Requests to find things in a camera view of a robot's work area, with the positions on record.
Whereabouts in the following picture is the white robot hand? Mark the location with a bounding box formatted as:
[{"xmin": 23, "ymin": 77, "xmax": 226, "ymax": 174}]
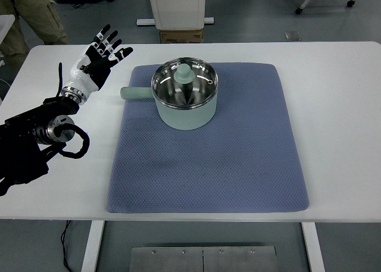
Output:
[{"xmin": 63, "ymin": 24, "xmax": 134, "ymax": 93}]

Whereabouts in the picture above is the glass lid with green knob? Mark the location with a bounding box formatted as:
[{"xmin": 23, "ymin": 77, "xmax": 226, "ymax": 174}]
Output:
[{"xmin": 151, "ymin": 57, "xmax": 219, "ymax": 110}]

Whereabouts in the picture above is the green pot with handle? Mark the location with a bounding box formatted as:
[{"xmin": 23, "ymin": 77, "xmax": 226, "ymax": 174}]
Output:
[{"xmin": 120, "ymin": 57, "xmax": 219, "ymax": 132}]

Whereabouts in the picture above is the person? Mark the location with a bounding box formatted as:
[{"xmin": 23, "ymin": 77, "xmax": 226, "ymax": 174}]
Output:
[{"xmin": 0, "ymin": 0, "xmax": 70, "ymax": 73}]

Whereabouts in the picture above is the white side table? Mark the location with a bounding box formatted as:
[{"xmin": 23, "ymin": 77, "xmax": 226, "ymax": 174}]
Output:
[{"xmin": 0, "ymin": 14, "xmax": 15, "ymax": 43}]

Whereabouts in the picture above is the brown cardboard box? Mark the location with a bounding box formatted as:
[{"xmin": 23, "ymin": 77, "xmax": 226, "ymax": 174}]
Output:
[{"xmin": 159, "ymin": 28, "xmax": 205, "ymax": 44}]

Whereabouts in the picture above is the white table leg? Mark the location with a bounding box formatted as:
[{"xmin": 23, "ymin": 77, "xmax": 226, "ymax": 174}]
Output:
[
  {"xmin": 80, "ymin": 220, "xmax": 105, "ymax": 272},
  {"xmin": 301, "ymin": 222, "xmax": 326, "ymax": 272}
]

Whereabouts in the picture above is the blue-grey textured mat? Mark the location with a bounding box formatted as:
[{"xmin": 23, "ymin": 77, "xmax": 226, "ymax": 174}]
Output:
[{"xmin": 106, "ymin": 62, "xmax": 310, "ymax": 214}]

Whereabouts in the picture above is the grey metal plate with screws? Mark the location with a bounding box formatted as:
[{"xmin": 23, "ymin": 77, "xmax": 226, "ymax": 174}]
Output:
[{"xmin": 129, "ymin": 246, "xmax": 278, "ymax": 272}]

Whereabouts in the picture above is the white cabinet pedestal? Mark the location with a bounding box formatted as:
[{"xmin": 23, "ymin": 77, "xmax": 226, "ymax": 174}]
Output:
[{"xmin": 136, "ymin": 0, "xmax": 215, "ymax": 31}]

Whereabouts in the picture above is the black floor cable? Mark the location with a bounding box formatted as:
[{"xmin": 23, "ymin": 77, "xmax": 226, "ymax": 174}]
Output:
[{"xmin": 60, "ymin": 220, "xmax": 73, "ymax": 272}]

